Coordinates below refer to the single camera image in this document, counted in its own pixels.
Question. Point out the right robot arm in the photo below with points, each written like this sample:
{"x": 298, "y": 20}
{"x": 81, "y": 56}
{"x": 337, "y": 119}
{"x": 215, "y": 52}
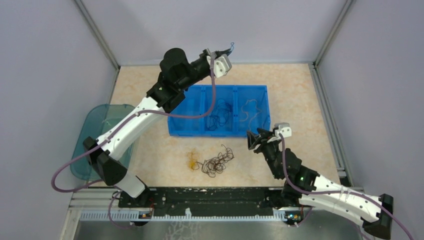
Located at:
{"x": 307, "y": 187}

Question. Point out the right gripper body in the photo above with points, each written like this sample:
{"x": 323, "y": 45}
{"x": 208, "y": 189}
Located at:
{"x": 270, "y": 149}

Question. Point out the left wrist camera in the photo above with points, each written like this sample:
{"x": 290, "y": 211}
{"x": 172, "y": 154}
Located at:
{"x": 221, "y": 66}

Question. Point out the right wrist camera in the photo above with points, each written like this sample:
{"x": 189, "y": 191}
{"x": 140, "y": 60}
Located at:
{"x": 280, "y": 131}

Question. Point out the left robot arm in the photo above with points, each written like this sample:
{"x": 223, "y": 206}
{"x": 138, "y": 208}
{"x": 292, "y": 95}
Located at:
{"x": 176, "y": 75}

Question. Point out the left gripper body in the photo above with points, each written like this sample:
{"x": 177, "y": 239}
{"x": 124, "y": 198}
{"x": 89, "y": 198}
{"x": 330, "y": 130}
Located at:
{"x": 203, "y": 62}

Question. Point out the blue three-compartment bin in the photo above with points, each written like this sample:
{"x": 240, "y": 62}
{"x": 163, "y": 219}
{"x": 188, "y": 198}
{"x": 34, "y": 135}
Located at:
{"x": 236, "y": 110}

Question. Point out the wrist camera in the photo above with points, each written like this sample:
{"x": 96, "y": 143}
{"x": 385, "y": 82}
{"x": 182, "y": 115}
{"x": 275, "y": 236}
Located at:
{"x": 280, "y": 131}
{"x": 221, "y": 66}

